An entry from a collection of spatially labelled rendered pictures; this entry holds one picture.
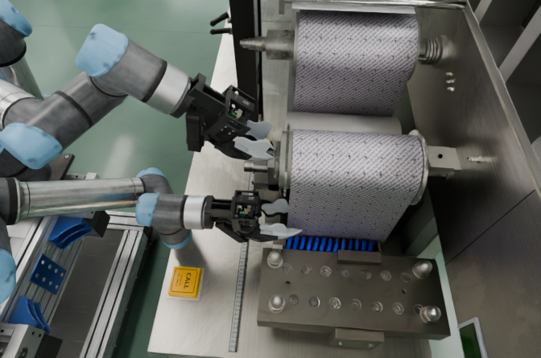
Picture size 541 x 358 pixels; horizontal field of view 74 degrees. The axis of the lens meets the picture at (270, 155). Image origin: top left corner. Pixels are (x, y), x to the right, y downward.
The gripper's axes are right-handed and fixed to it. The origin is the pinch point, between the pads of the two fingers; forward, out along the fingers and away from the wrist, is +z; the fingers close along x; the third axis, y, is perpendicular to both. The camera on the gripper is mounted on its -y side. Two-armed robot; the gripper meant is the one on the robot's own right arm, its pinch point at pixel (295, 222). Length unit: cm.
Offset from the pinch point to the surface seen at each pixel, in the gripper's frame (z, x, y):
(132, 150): -100, 93, -109
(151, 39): -117, 204, -109
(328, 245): 8.0, -3.0, -4.8
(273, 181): -5.7, 7.0, 5.9
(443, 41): 28.4, 30.1, 28.0
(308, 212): 2.3, -0.3, 5.9
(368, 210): 14.3, -0.3, 8.7
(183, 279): -27.1, -9.8, -16.5
